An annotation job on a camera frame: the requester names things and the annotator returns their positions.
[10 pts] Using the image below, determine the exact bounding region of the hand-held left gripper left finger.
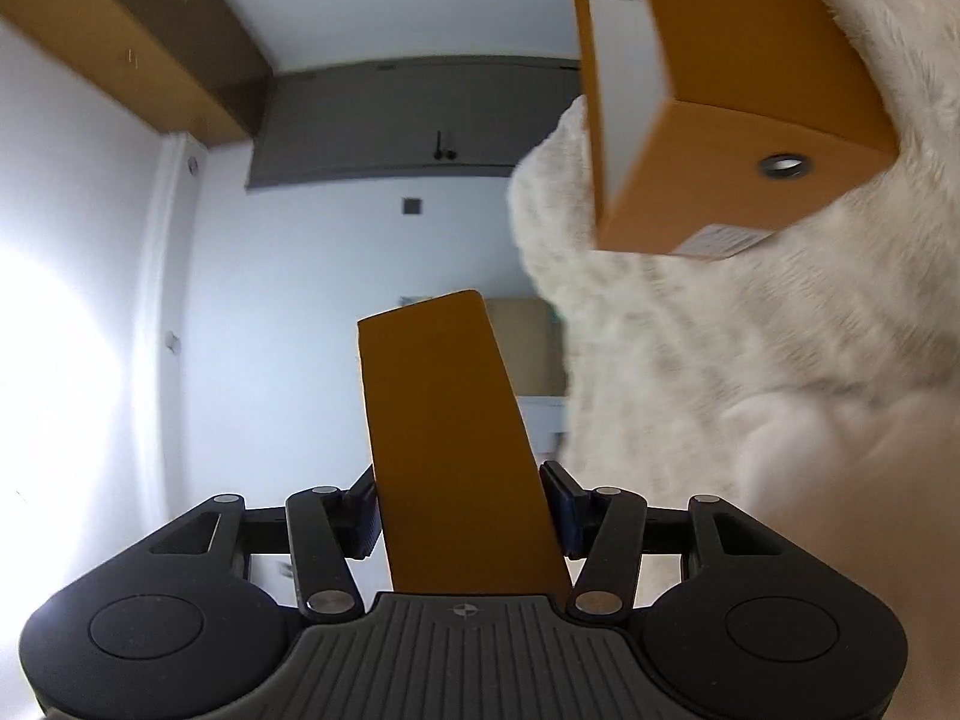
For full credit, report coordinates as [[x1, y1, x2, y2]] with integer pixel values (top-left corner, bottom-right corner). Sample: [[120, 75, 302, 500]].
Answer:
[[148, 465, 382, 620]]

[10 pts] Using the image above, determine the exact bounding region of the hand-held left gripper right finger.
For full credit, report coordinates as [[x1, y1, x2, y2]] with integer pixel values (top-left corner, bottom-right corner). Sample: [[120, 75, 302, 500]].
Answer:
[[540, 461, 785, 622]]

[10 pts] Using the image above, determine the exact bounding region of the small orange cardboard box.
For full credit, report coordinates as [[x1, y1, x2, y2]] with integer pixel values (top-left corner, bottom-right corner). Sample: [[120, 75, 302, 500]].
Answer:
[[357, 289, 571, 597]]

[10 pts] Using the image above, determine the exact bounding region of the large orange cardboard box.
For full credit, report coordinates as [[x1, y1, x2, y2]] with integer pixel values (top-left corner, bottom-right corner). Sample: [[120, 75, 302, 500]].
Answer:
[[572, 0, 899, 260]]

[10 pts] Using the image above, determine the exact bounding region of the tan drawer cabinet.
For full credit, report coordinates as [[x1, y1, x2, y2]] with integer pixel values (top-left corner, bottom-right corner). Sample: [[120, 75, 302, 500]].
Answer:
[[484, 298, 567, 396]]

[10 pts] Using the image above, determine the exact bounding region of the grey door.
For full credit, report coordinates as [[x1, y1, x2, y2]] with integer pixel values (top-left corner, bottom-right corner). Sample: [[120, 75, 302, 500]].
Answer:
[[247, 56, 584, 190]]

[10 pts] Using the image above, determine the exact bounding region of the brown wooden panel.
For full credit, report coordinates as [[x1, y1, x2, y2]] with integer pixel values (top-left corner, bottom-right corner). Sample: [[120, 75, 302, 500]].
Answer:
[[0, 0, 272, 149]]

